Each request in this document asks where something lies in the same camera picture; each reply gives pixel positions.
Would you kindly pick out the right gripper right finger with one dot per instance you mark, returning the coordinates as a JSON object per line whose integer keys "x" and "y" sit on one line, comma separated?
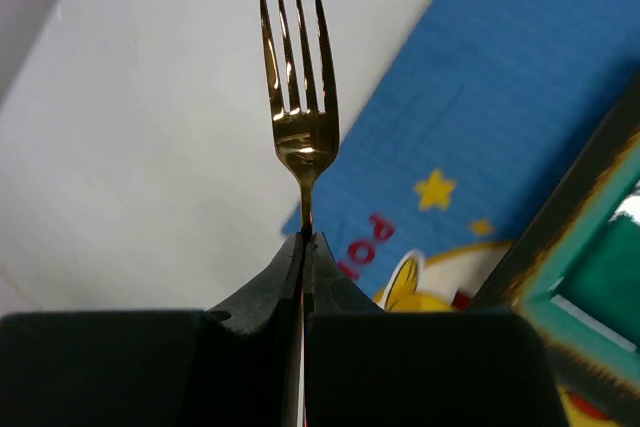
{"x": 367, "y": 367}

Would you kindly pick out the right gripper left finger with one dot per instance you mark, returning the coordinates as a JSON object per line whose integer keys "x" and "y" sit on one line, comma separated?
{"x": 236, "y": 364}

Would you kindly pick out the gold fork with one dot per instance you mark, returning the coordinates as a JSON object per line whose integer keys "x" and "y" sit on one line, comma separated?
{"x": 305, "y": 122}

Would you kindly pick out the square green ceramic plate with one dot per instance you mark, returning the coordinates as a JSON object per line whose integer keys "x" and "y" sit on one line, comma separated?
{"x": 573, "y": 275}

